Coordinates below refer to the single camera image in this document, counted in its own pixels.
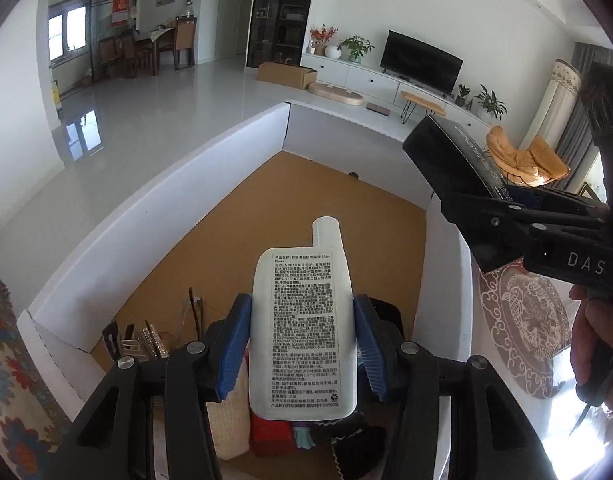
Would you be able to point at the black flat television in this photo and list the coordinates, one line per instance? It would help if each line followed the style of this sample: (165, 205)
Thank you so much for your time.
(415, 60)

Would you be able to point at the red box in bin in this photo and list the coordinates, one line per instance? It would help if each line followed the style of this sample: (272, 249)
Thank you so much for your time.
(270, 437)

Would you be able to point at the white lotion bottle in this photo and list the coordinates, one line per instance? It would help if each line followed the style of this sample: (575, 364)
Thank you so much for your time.
(302, 349)

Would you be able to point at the orange lounge chair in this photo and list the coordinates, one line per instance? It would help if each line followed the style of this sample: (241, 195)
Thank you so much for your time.
(538, 165)

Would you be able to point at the green potted plant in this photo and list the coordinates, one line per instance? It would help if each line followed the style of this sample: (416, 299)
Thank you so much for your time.
(357, 47)

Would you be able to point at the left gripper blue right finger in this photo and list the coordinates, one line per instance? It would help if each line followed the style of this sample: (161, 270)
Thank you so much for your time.
(491, 437)

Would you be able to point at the small wooden bench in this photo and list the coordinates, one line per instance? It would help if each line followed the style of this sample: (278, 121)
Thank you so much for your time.
(412, 101)

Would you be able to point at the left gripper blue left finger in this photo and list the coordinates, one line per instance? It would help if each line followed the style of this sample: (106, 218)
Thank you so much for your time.
(113, 435)

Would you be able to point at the dining table with chairs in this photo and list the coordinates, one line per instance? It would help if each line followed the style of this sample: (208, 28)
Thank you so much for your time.
(134, 51)

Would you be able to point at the cardboard box on floor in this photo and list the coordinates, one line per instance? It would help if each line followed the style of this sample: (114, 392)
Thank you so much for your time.
(296, 77)

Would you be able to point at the red flower vase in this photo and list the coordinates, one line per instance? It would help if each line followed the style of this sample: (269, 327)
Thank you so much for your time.
(321, 36)

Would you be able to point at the white tv cabinet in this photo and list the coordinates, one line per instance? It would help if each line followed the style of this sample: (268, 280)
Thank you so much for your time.
(387, 88)

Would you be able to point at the person's right hand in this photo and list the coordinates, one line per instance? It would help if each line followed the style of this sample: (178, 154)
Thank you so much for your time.
(593, 321)

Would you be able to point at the black velvet scrunchie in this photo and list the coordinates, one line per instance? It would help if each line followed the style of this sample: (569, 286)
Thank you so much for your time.
(357, 447)

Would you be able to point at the black rectangular box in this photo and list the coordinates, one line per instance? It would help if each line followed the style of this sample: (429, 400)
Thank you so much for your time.
(451, 162)

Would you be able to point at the rhinestone hair clip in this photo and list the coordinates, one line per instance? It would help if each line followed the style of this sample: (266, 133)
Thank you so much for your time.
(143, 344)

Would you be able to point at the floral patterned cloth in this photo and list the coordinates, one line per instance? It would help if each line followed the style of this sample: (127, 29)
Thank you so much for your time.
(32, 424)

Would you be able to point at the leafy plant right of tv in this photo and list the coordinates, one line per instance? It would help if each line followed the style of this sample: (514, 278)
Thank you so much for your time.
(490, 107)

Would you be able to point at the grey curtain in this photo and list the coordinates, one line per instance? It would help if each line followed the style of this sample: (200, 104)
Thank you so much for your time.
(575, 147)

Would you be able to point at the white storage box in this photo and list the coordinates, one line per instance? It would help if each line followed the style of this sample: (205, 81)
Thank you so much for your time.
(212, 214)

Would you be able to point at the dark glass display cabinet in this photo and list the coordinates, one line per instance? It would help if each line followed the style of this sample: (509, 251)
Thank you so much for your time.
(277, 31)

